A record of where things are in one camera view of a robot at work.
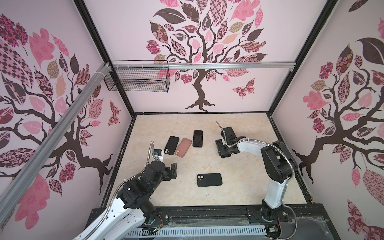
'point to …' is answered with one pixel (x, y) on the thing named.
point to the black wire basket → (138, 79)
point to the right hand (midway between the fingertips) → (223, 148)
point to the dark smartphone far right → (229, 133)
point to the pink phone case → (183, 147)
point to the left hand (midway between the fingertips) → (168, 167)
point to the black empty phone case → (171, 145)
